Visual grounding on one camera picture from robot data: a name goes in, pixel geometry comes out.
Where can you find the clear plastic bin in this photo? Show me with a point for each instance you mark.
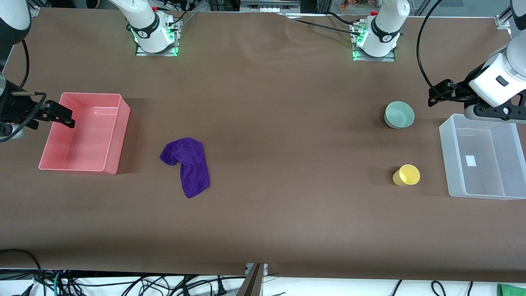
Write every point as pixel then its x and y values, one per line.
pixel 485 181

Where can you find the brown table cover sheet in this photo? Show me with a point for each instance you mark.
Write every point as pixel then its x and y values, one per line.
pixel 267 164

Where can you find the yellow cup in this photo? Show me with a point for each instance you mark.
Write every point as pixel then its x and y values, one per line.
pixel 407 174

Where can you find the green object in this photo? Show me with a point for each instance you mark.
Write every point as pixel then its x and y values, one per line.
pixel 511 290

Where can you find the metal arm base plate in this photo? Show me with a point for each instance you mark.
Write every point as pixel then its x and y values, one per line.
pixel 390 58
pixel 141 51

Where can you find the wooden table leg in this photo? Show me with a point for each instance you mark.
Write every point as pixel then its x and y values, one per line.
pixel 252 283

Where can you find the pink plastic bin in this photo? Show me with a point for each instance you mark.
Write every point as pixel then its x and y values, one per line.
pixel 115 135

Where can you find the white power strip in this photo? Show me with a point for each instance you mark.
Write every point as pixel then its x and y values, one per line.
pixel 269 6

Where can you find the white label sticker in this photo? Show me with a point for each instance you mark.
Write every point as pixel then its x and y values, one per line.
pixel 471 160

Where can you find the green bowl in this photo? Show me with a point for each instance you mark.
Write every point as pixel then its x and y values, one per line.
pixel 398 115

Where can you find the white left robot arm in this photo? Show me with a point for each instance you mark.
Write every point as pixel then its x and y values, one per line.
pixel 382 33

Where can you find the purple cloth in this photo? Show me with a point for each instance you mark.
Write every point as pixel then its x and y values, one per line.
pixel 191 168

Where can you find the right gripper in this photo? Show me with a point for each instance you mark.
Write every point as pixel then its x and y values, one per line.
pixel 15 109

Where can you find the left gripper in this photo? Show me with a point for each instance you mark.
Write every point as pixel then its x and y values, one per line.
pixel 461 93

